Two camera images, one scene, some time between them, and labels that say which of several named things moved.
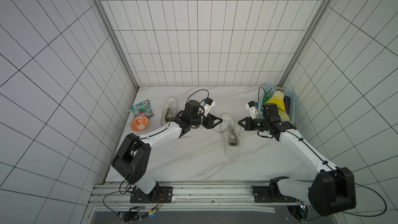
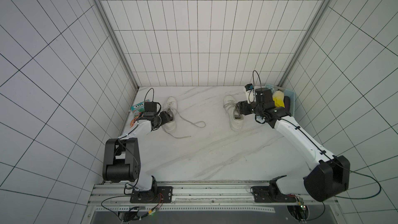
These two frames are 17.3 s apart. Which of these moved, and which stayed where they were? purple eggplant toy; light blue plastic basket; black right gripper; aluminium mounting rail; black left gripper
Moved: black left gripper; black right gripper
Stayed: aluminium mounting rail; purple eggplant toy; light blue plastic basket
